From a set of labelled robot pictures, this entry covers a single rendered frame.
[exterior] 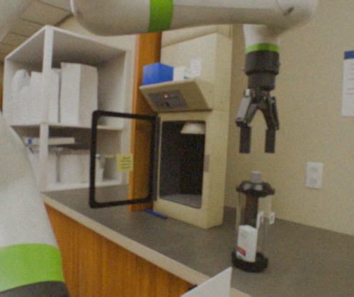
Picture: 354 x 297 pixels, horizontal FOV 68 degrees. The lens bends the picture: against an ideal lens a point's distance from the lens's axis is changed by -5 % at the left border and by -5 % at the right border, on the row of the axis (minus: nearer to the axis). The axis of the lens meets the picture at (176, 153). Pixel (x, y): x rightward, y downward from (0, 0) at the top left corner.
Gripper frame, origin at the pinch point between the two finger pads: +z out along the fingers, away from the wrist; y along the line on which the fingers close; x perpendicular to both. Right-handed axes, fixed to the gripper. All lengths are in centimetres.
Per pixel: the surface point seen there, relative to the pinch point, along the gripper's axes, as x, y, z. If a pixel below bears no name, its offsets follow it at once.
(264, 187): 3.7, 2.0, 9.8
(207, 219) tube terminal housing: -28.4, -14.2, 29.3
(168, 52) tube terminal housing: -55, -14, -41
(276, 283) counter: 10.5, 4.3, 33.3
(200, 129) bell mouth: -37.4, -17.5, -6.3
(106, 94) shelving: -179, -51, -38
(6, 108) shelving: -251, 14, -24
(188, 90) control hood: -33.2, -5.5, -20.0
